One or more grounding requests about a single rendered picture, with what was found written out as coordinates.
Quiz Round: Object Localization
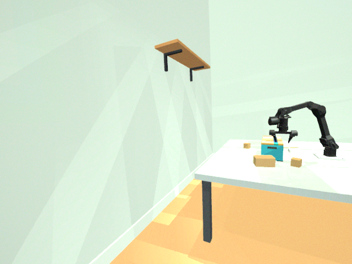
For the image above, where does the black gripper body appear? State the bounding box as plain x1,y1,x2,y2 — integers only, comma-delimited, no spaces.
269,124,298,136

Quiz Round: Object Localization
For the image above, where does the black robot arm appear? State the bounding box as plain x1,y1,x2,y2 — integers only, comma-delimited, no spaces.
268,101,339,157

